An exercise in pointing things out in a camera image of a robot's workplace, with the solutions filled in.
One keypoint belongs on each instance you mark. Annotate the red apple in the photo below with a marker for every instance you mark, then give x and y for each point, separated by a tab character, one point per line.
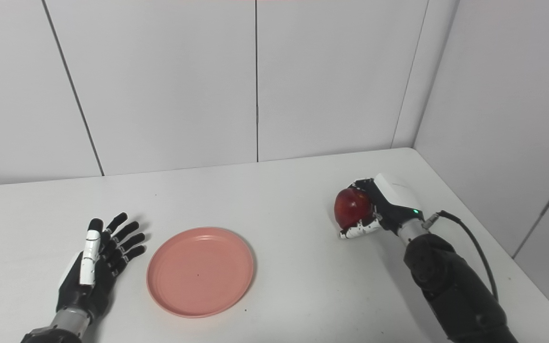
350	207

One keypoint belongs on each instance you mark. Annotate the pink round plate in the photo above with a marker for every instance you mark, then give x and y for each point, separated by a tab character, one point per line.
200	271

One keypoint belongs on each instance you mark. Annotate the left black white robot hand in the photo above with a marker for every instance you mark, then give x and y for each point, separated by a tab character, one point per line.
91	271

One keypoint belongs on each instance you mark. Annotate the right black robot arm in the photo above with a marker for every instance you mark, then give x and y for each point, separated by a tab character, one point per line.
451	281

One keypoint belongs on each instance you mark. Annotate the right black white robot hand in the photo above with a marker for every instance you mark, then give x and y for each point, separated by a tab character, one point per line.
393	200

